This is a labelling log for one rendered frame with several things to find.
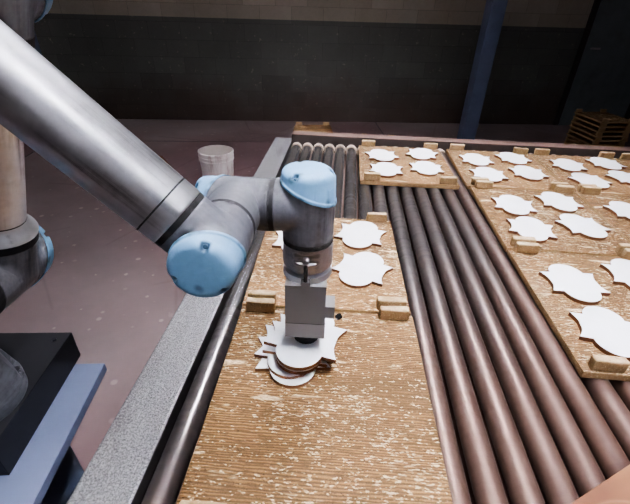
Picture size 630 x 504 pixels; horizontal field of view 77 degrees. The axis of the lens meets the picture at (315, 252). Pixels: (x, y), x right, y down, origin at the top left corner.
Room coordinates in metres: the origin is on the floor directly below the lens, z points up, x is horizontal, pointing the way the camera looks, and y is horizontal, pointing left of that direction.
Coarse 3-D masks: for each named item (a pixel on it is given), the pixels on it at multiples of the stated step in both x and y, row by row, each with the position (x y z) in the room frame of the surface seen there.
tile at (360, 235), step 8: (344, 224) 0.99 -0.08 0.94; (352, 224) 0.99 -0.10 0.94; (360, 224) 0.99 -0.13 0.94; (368, 224) 0.99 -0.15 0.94; (344, 232) 0.94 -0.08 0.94; (352, 232) 0.94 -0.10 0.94; (360, 232) 0.95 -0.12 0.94; (368, 232) 0.95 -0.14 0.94; (376, 232) 0.95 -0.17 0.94; (384, 232) 0.95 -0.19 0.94; (344, 240) 0.90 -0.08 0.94; (352, 240) 0.90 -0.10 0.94; (360, 240) 0.90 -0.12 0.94; (368, 240) 0.90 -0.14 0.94; (376, 240) 0.91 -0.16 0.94; (352, 248) 0.87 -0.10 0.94; (360, 248) 0.87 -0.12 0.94
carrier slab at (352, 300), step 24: (264, 240) 0.90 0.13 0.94; (336, 240) 0.91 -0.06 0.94; (384, 240) 0.92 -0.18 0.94; (264, 264) 0.79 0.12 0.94; (336, 264) 0.80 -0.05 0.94; (384, 264) 0.81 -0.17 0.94; (264, 288) 0.70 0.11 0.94; (336, 288) 0.70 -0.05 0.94; (360, 288) 0.71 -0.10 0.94; (384, 288) 0.71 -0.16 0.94; (360, 312) 0.63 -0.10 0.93
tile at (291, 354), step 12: (276, 336) 0.51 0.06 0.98; (324, 336) 0.51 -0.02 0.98; (336, 336) 0.51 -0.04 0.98; (276, 348) 0.48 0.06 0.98; (288, 348) 0.48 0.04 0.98; (300, 348) 0.48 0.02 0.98; (312, 348) 0.48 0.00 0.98; (324, 348) 0.48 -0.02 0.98; (288, 360) 0.45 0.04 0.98; (300, 360) 0.45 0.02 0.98; (312, 360) 0.45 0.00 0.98
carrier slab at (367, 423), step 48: (240, 336) 0.55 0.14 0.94; (384, 336) 0.56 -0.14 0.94; (240, 384) 0.44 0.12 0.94; (336, 384) 0.44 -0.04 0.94; (384, 384) 0.45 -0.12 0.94; (240, 432) 0.35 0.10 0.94; (288, 432) 0.35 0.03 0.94; (336, 432) 0.36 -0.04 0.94; (384, 432) 0.36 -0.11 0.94; (432, 432) 0.36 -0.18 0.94; (192, 480) 0.28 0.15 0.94; (240, 480) 0.28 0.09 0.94; (288, 480) 0.28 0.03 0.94; (336, 480) 0.29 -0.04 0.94; (384, 480) 0.29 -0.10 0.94; (432, 480) 0.29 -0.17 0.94
